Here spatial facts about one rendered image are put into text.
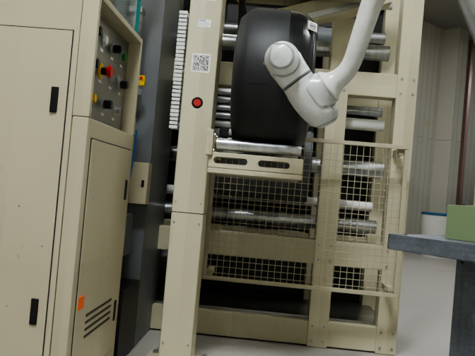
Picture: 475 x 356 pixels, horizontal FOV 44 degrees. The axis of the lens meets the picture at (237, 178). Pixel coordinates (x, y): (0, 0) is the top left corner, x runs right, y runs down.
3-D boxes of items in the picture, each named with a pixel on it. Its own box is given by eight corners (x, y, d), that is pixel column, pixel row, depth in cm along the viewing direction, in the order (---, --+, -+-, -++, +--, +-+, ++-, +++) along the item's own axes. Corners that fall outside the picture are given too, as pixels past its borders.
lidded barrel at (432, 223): (429, 254, 899) (432, 212, 900) (461, 259, 860) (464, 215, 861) (411, 254, 865) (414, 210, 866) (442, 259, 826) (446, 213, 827)
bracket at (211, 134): (204, 154, 220) (206, 128, 221) (214, 159, 260) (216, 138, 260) (213, 155, 220) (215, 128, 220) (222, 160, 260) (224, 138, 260)
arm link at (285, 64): (257, 57, 181) (282, 92, 182) (255, 53, 166) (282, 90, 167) (286, 37, 180) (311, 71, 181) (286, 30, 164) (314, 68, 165)
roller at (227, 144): (213, 135, 226) (214, 143, 229) (212, 143, 223) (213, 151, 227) (304, 142, 224) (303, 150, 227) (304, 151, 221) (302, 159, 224)
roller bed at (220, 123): (191, 148, 272) (197, 85, 272) (195, 150, 286) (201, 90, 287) (233, 152, 270) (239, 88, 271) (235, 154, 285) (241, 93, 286)
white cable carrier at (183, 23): (168, 128, 234) (179, 10, 235) (170, 129, 239) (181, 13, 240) (179, 128, 234) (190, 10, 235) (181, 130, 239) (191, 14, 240)
